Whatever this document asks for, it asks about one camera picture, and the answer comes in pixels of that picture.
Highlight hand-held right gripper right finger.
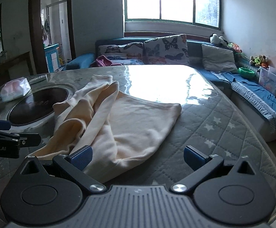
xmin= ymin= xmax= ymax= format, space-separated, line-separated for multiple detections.
xmin=171 ymin=145 xmax=260 ymax=193

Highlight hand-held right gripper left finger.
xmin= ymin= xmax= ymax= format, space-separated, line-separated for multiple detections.
xmin=17 ymin=145 xmax=107 ymax=194

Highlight cream garment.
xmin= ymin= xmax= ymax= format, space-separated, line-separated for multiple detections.
xmin=29 ymin=74 xmax=182 ymax=180

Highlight hanging clothes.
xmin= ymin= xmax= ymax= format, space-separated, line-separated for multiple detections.
xmin=42 ymin=19 xmax=51 ymax=44

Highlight pink tissue pack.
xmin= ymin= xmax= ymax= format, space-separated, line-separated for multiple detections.
xmin=1 ymin=77 xmax=31 ymax=103

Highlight black round cooktop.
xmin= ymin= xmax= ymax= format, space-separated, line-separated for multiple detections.
xmin=7 ymin=87 xmax=69 ymax=125

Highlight grey quilted star table cover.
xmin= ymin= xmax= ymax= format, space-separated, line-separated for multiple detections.
xmin=0 ymin=65 xmax=276 ymax=219

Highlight grey remote control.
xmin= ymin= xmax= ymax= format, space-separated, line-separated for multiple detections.
xmin=29 ymin=75 xmax=48 ymax=84

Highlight blue white patterned mat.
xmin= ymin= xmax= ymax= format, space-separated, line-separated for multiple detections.
xmin=230 ymin=82 xmax=276 ymax=131

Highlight blue white cabinet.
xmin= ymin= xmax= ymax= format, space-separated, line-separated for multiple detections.
xmin=44 ymin=43 xmax=60 ymax=73

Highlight pink cloth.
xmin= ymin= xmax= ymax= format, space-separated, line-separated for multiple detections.
xmin=90 ymin=55 xmax=123 ymax=67

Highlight green bowl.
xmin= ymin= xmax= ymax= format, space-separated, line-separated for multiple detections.
xmin=238 ymin=67 xmax=257 ymax=78

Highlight grey pillow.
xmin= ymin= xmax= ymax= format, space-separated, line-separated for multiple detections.
xmin=202 ymin=44 xmax=238 ymax=74

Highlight blue sofa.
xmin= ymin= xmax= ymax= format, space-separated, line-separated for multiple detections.
xmin=64 ymin=37 xmax=276 ymax=143

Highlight clear plastic box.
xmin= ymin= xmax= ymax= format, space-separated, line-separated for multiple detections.
xmin=257 ymin=66 xmax=276 ymax=95

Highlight brown green plush toys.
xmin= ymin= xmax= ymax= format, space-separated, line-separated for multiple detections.
xmin=249 ymin=55 xmax=269 ymax=68

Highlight orange pink toy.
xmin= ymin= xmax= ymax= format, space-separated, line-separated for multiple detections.
xmin=228 ymin=43 xmax=243 ymax=54

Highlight panda plush toy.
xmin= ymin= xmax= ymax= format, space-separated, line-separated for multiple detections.
xmin=210 ymin=33 xmax=229 ymax=47

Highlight window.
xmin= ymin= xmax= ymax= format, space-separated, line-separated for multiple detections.
xmin=123 ymin=0 xmax=222 ymax=28

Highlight dark wooden door frame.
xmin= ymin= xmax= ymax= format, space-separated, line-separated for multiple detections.
xmin=29 ymin=0 xmax=77 ymax=74

